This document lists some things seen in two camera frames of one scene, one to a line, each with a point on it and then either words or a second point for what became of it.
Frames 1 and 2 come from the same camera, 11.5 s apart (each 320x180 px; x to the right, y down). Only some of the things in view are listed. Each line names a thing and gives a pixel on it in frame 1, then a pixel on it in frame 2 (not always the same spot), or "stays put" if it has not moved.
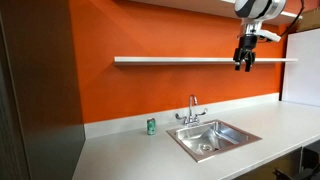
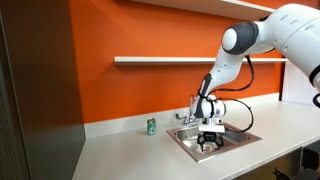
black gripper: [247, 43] to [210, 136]
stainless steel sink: [210, 138] stays put
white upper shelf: [225, 7] stays put
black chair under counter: [309, 170] stays put
